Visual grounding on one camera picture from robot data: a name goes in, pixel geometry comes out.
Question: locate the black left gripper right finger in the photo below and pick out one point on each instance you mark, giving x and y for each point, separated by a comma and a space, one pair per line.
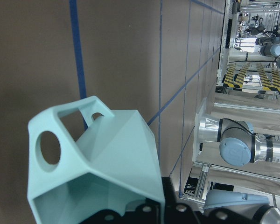
178, 210

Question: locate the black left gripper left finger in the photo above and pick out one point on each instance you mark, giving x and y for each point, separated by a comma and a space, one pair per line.
136, 212

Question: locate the light blue faceted cup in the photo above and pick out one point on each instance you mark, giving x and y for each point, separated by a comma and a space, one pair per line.
84, 157

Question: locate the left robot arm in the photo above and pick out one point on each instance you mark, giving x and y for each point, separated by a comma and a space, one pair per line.
221, 207

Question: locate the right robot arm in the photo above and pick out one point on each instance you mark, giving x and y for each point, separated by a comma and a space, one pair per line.
238, 144

